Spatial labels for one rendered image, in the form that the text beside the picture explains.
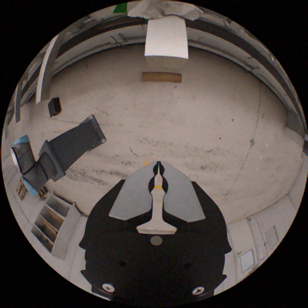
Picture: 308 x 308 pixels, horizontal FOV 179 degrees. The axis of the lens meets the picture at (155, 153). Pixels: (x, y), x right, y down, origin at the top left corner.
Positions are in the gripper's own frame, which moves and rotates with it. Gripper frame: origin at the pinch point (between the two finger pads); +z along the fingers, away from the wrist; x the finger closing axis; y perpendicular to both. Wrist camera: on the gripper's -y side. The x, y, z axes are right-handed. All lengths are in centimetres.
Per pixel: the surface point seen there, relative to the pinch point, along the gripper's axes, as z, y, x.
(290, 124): 69, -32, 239
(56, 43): 1.8, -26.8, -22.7
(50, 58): 1.9, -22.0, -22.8
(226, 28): 12.5, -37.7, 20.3
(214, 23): 12.5, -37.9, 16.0
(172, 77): 75, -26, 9
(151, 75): 75, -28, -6
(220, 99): 82, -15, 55
